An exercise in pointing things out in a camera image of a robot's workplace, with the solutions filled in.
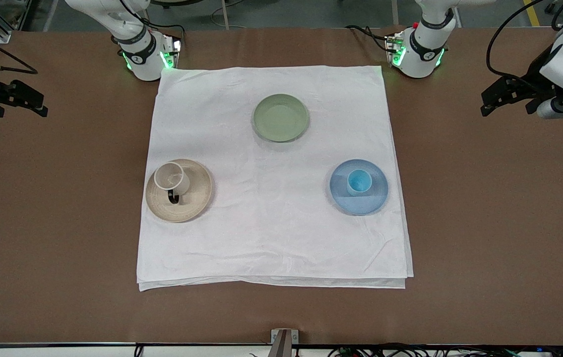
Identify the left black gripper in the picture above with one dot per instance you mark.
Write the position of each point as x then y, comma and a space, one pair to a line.
531, 83

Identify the blue cup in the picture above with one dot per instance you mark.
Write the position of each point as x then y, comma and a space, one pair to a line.
359, 181

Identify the left white Franka robot arm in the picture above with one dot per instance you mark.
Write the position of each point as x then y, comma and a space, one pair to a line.
425, 49

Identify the right white Franka robot arm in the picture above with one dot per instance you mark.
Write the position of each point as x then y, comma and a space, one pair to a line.
137, 54

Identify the blue round plate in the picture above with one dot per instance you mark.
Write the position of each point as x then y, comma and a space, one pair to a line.
360, 206

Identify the beige grey round plate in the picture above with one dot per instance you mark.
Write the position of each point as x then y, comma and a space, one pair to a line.
197, 198

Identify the green round plate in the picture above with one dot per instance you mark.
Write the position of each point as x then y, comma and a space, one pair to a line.
280, 118

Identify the white table cloth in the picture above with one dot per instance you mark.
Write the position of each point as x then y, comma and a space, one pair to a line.
271, 238

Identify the dark round pedestal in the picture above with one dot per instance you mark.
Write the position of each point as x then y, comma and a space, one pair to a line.
177, 2

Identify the grey metal table edge bracket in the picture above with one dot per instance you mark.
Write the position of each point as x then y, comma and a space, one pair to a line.
283, 342

